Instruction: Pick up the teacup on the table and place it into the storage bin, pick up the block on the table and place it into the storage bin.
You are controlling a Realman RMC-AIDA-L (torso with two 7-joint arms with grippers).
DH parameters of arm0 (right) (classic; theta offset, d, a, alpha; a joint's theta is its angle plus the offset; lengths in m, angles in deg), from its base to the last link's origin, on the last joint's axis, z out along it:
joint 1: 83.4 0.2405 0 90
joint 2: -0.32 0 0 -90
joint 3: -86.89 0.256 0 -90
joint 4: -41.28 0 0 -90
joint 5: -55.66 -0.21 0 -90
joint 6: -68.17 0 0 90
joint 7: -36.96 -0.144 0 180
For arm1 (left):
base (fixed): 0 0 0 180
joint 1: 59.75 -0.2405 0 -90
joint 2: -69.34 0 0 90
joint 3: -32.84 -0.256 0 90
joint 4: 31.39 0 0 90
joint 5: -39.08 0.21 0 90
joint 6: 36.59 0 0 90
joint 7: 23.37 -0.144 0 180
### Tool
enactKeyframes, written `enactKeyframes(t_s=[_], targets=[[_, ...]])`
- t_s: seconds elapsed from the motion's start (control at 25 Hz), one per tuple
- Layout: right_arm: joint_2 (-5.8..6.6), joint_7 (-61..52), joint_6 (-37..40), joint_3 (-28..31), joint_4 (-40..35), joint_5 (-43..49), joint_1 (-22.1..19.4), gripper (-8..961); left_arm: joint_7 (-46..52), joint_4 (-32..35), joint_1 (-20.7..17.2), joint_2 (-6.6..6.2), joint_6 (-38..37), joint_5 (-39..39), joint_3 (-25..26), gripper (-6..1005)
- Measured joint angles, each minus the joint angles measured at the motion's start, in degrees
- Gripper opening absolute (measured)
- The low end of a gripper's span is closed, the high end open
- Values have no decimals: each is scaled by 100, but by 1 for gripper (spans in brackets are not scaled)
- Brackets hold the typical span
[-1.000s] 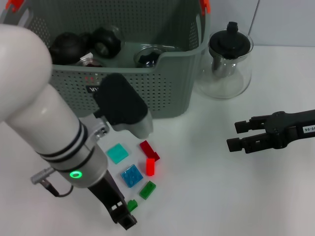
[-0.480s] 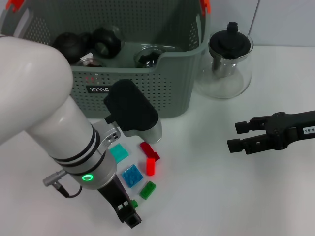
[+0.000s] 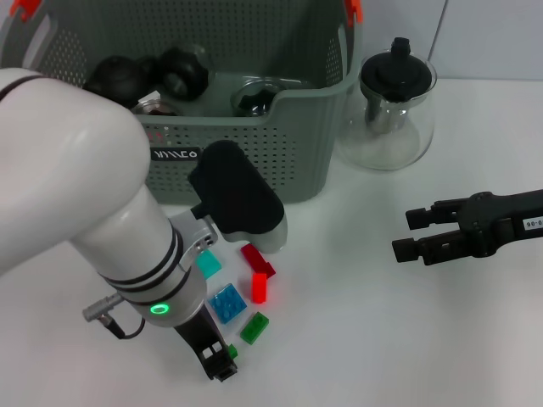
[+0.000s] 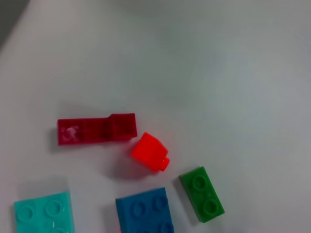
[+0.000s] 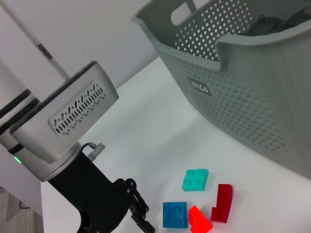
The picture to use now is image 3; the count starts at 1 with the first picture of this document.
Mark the green stepped toy brick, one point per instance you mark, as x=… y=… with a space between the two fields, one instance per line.
x=233 y=352

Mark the tall orange-red toy brick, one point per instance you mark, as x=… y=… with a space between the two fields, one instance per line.
x=259 y=288

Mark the dark clay teapot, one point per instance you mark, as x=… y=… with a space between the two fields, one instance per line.
x=116 y=78

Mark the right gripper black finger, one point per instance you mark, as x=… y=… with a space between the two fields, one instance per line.
x=437 y=214
x=437 y=248

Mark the green flat toy brick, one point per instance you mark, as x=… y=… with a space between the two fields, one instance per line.
x=254 y=328

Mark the grey perforated storage bin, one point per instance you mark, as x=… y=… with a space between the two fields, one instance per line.
x=288 y=148

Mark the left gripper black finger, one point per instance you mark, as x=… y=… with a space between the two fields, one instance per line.
x=218 y=364

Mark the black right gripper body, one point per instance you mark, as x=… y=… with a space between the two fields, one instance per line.
x=500 y=220

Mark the dark red toy brick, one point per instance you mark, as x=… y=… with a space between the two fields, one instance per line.
x=253 y=256

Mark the glass teapot black lid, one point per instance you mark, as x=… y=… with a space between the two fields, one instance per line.
x=394 y=72

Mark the teal square toy brick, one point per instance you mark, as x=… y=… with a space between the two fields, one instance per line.
x=210 y=263

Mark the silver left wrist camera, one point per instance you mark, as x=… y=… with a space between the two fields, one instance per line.
x=242 y=199

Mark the blue square toy brick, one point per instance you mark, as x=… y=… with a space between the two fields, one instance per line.
x=229 y=304

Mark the glass teacup black sleeve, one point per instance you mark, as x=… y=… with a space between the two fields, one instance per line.
x=254 y=104
x=152 y=108
x=182 y=72

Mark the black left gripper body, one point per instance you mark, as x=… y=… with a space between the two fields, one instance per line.
x=203 y=335

